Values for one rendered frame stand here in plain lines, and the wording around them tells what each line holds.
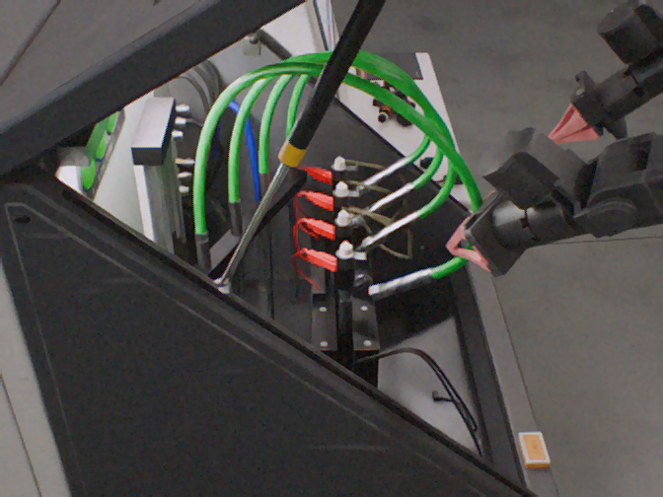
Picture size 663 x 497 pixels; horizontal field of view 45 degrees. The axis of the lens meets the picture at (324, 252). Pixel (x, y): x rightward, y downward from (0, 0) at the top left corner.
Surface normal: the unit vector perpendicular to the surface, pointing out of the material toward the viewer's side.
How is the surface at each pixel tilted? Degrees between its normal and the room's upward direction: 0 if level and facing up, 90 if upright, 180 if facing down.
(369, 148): 90
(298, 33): 90
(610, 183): 37
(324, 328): 0
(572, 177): 45
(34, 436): 90
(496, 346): 0
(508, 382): 0
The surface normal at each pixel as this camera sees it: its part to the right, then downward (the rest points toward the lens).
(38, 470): 0.02, 0.59
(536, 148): 0.48, -0.35
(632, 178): -0.60, -0.63
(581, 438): 0.00, -0.81
